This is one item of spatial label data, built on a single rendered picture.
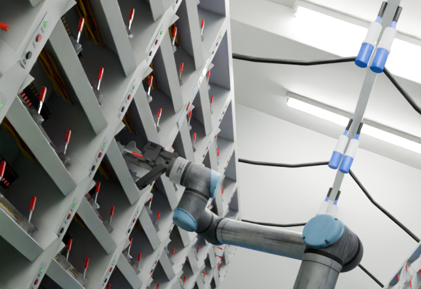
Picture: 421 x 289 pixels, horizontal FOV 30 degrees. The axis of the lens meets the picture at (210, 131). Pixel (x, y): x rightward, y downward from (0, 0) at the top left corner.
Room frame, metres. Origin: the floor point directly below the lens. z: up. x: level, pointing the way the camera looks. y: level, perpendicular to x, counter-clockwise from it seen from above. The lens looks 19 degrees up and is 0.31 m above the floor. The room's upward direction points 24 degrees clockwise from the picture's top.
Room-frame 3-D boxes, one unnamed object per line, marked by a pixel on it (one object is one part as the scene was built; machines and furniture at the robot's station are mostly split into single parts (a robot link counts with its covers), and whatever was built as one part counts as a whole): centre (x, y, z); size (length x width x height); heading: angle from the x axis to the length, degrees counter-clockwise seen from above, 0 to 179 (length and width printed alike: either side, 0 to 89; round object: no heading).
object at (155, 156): (2.63, 0.12, 1.04); 0.12 x 0.08 x 0.09; 78
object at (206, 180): (2.60, -0.04, 1.03); 0.12 x 0.09 x 0.10; 78
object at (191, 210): (2.60, -0.06, 0.92); 0.12 x 0.09 x 0.12; 134
